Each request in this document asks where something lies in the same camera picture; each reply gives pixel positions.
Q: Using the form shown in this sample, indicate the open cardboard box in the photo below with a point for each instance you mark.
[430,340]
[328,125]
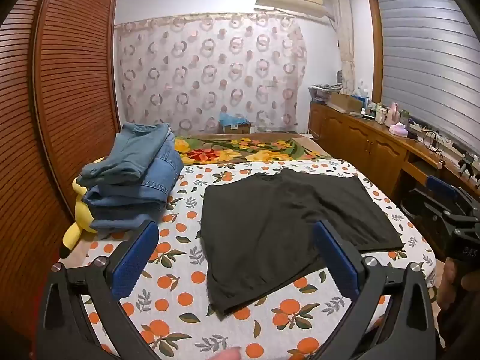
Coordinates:
[345,103]

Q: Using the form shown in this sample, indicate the small black tripod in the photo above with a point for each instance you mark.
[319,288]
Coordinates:
[466,165]

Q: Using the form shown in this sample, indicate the wooden louvred wardrobe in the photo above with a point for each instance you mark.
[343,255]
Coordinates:
[56,101]

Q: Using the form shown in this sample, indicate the wooden sideboard cabinet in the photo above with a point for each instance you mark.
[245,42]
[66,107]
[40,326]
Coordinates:
[360,138]

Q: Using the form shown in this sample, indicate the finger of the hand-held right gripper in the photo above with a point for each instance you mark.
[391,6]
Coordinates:
[442,186]

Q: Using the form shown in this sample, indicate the beige tied curtain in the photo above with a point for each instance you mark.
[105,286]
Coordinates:
[345,37]

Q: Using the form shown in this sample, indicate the pink tissue pack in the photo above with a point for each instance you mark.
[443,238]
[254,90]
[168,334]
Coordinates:
[398,128]

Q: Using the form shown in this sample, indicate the green bottle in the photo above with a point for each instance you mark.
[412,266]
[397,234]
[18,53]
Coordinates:
[404,117]

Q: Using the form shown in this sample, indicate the person's right forearm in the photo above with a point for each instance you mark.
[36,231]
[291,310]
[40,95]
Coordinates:
[463,326]

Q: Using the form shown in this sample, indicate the white power strip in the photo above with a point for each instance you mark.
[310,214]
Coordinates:
[418,125]

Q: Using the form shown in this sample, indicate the grey-blue jeans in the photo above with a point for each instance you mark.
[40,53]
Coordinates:
[123,213]

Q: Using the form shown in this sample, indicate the blue denim jeans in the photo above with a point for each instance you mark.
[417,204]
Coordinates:
[165,172]

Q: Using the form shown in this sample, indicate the light blue jeans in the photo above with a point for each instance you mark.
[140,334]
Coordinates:
[131,153]

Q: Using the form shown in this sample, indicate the pink bottle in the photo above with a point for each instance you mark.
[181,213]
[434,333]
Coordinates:
[393,114]

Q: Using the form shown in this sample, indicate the yellow plush toy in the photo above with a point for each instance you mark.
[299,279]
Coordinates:
[82,217]

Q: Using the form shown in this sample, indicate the floral blanket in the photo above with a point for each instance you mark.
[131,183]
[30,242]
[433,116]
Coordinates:
[240,150]

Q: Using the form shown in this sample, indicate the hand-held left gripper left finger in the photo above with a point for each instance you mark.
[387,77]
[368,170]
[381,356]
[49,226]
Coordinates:
[133,266]

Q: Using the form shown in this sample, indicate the woven storage basket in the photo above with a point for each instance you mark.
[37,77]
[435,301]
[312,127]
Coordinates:
[324,92]

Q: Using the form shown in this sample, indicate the orange-print bed sheet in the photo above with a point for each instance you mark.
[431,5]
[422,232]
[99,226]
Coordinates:
[180,270]

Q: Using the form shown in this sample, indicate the window with grey blind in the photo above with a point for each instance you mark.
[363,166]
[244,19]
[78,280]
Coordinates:
[420,52]

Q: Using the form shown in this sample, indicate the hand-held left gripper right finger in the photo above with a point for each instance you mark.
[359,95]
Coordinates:
[335,262]

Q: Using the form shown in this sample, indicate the white jar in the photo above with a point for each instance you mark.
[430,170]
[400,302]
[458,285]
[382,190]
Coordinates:
[380,114]

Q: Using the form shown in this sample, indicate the person's right hand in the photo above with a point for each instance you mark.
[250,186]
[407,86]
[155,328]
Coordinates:
[450,285]

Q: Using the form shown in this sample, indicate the black pants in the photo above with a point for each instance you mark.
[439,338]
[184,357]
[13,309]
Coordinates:
[270,228]

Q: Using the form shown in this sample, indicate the cardboard box with blue cloth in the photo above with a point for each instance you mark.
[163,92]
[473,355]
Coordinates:
[234,122]

